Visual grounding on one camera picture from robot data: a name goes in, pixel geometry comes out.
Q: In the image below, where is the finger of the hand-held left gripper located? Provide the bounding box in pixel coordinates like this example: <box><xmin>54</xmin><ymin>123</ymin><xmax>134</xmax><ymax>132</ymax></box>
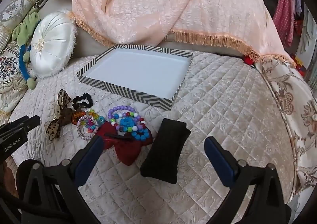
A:
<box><xmin>5</xmin><ymin>114</ymin><xmax>41</xmax><ymax>133</ymax></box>

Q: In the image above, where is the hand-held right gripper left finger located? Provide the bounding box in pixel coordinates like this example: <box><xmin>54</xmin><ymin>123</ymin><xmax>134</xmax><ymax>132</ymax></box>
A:
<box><xmin>16</xmin><ymin>135</ymin><xmax>104</xmax><ymax>224</ymax></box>

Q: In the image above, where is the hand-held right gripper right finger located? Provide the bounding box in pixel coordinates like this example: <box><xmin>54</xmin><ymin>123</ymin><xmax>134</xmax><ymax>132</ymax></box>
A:
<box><xmin>203</xmin><ymin>136</ymin><xmax>292</xmax><ymax>224</ymax></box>

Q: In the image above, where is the leopard print hair bow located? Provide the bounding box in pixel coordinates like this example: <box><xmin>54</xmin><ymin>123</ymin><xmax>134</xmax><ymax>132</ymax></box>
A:
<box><xmin>45</xmin><ymin>90</ymin><xmax>81</xmax><ymax>139</ymax></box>

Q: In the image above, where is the pale rhinestone bracelet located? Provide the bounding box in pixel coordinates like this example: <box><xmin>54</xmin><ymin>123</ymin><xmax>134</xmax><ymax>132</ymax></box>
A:
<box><xmin>76</xmin><ymin>115</ymin><xmax>99</xmax><ymax>141</ymax></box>

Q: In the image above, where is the red satin bow hair clip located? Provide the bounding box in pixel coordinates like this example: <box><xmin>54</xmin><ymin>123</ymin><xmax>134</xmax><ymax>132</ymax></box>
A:
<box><xmin>95</xmin><ymin>121</ymin><xmax>154</xmax><ymax>166</ymax></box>

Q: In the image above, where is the rainbow crystal bead bracelet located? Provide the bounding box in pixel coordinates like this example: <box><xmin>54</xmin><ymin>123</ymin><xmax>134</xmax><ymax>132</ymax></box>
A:
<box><xmin>72</xmin><ymin>108</ymin><xmax>106</xmax><ymax>132</ymax></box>

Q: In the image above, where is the blue bead bracelet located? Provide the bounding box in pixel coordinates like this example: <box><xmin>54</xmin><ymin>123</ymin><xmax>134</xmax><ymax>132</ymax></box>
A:
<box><xmin>119</xmin><ymin>117</ymin><xmax>150</xmax><ymax>142</ymax></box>

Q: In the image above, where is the black fabric pouch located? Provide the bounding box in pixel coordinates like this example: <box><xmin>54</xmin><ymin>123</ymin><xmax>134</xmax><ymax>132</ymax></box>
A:
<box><xmin>140</xmin><ymin>118</ymin><xmax>192</xmax><ymax>185</ymax></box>

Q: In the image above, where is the multicolour round bead bracelet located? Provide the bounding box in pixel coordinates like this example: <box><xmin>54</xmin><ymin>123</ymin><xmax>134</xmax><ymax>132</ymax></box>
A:
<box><xmin>110</xmin><ymin>111</ymin><xmax>147</xmax><ymax>133</ymax></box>

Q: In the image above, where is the black scrunchie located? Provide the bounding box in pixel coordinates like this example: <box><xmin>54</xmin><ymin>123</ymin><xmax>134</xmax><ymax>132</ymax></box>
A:
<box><xmin>72</xmin><ymin>93</ymin><xmax>93</xmax><ymax>110</ymax></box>

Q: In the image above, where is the striped cardboard tray box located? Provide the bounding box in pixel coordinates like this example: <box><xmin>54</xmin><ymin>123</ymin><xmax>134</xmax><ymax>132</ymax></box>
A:
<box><xmin>76</xmin><ymin>44</ymin><xmax>194</xmax><ymax>111</ymax></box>

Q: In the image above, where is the cream quilted bedspread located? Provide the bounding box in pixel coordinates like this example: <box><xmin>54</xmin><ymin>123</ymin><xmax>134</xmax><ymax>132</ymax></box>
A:
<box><xmin>11</xmin><ymin>49</ymin><xmax>298</xmax><ymax>224</ymax></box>

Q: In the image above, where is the floral embroidered cushion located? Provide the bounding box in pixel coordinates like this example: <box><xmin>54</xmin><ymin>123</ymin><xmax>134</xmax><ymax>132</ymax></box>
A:
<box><xmin>0</xmin><ymin>40</ymin><xmax>34</xmax><ymax>117</ymax></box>

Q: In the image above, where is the white round satin pillow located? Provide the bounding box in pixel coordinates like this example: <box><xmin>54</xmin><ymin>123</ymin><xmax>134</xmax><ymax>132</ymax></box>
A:
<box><xmin>30</xmin><ymin>11</ymin><xmax>78</xmax><ymax>77</ymax></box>

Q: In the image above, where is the floral print bed cover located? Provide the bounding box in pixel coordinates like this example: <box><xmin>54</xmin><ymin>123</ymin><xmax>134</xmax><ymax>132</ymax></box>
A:
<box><xmin>255</xmin><ymin>58</ymin><xmax>317</xmax><ymax>198</ymax></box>

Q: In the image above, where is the green and blue plush toy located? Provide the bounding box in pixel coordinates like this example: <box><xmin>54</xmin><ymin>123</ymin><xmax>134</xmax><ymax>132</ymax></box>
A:
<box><xmin>12</xmin><ymin>12</ymin><xmax>41</xmax><ymax>90</ymax></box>

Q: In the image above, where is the small red object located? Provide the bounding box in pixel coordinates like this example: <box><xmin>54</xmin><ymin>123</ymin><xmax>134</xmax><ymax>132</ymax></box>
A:
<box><xmin>243</xmin><ymin>55</ymin><xmax>256</xmax><ymax>66</ymax></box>

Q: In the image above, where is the cream ornate bolster cushion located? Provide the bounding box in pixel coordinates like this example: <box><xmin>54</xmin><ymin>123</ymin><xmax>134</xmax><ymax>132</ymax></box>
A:
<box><xmin>0</xmin><ymin>0</ymin><xmax>42</xmax><ymax>52</ymax></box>

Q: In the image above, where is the pink dotted hanging garment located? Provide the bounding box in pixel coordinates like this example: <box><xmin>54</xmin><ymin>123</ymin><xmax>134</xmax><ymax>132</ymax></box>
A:
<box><xmin>272</xmin><ymin>0</ymin><xmax>296</xmax><ymax>49</ymax></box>

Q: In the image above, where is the peach fringed blanket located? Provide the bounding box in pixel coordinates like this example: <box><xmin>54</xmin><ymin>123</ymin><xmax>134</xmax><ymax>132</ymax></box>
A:
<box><xmin>69</xmin><ymin>0</ymin><xmax>297</xmax><ymax>69</ymax></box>

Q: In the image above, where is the purple bead bracelet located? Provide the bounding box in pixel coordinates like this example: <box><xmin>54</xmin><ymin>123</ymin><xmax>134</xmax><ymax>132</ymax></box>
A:
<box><xmin>107</xmin><ymin>105</ymin><xmax>138</xmax><ymax>132</ymax></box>

